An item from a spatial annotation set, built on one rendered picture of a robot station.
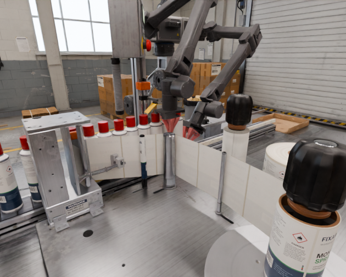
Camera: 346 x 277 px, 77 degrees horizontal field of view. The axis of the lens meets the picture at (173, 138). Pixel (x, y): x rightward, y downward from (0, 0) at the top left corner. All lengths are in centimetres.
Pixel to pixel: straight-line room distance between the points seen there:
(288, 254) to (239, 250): 15
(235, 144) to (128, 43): 48
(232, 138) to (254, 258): 35
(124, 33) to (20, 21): 541
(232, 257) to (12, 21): 598
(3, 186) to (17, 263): 20
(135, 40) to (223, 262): 67
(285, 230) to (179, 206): 34
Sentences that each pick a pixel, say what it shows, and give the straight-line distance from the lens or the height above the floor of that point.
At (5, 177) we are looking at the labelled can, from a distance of 73.
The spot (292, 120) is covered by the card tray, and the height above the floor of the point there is 84.
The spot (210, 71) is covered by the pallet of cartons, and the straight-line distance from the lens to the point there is 462.
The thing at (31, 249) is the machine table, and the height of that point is 83.
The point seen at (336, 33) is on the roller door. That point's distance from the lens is 515.
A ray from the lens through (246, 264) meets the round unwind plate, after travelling 54.
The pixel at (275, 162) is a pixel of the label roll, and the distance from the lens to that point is 66.
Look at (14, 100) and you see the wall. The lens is 615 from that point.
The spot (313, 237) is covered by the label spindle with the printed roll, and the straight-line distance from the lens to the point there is 40.
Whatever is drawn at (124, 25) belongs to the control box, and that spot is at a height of 138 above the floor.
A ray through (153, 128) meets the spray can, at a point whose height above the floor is 103.
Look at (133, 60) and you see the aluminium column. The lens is 96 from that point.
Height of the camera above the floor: 129
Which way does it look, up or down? 21 degrees down
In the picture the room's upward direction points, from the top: straight up
